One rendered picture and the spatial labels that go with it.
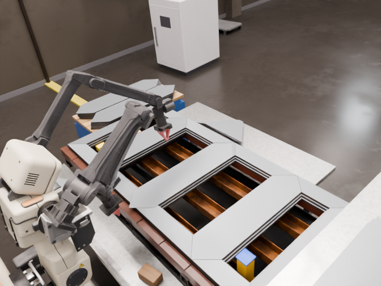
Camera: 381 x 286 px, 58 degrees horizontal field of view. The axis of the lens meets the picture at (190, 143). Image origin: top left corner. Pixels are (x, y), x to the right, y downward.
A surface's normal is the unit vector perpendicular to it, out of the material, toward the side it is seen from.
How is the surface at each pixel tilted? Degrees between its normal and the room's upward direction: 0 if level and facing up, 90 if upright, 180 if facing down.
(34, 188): 90
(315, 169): 0
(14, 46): 90
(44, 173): 90
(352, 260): 0
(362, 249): 0
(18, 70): 90
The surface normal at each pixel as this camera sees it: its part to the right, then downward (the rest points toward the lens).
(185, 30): 0.71, 0.36
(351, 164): -0.08, -0.81
